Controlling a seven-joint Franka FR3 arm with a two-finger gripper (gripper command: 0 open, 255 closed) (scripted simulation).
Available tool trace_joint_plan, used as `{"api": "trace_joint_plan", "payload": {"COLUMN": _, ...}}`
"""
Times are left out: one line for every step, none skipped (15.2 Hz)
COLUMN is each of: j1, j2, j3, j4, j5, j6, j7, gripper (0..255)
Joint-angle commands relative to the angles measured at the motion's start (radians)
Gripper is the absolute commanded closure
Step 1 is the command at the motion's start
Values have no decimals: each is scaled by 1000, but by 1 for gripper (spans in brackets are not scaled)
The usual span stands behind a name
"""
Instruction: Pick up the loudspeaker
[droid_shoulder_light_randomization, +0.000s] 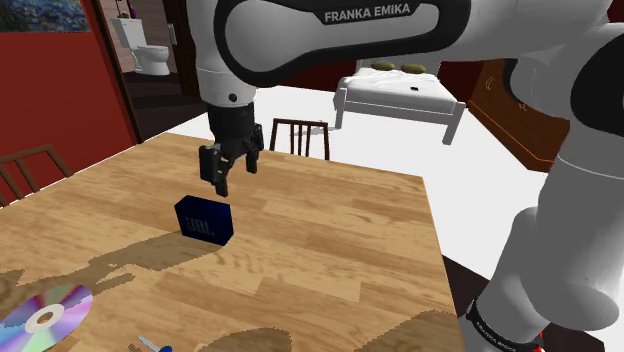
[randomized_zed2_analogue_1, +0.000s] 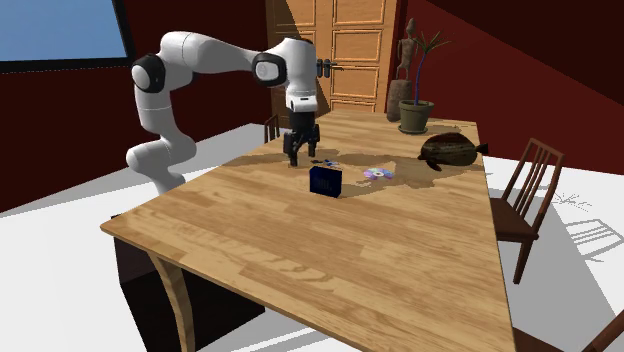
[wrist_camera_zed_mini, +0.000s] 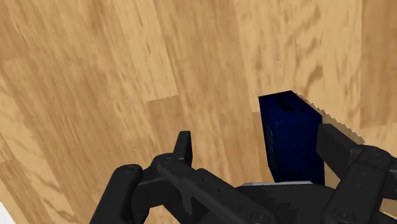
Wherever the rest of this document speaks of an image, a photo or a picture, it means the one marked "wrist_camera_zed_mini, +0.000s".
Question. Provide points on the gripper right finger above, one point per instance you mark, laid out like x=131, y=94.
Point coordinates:
x=356, y=173

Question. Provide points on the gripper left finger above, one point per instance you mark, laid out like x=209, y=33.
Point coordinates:
x=173, y=180

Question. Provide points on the dark blue box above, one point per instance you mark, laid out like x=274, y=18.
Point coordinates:
x=291, y=139

